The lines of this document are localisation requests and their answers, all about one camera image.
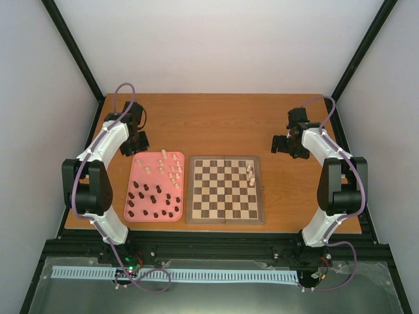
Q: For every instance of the light blue cable duct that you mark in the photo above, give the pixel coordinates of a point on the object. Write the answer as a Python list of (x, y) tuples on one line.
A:
[(178, 275)]

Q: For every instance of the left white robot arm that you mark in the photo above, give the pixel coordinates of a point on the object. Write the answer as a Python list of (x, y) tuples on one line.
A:
[(86, 185)]

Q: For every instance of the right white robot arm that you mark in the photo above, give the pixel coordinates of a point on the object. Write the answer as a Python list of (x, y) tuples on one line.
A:
[(342, 187)]

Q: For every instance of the black aluminium frame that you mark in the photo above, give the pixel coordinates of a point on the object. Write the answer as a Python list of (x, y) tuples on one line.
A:
[(213, 245)]

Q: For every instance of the wooden chess board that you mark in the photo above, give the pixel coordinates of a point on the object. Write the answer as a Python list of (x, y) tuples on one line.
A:
[(219, 191)]

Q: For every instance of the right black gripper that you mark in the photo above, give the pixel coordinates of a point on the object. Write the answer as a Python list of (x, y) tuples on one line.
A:
[(281, 147)]

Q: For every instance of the pink plastic tray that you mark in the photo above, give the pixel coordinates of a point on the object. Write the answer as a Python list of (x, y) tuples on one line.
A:
[(139, 175)]

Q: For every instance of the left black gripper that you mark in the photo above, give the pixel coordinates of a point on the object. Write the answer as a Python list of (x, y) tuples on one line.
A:
[(144, 146)]

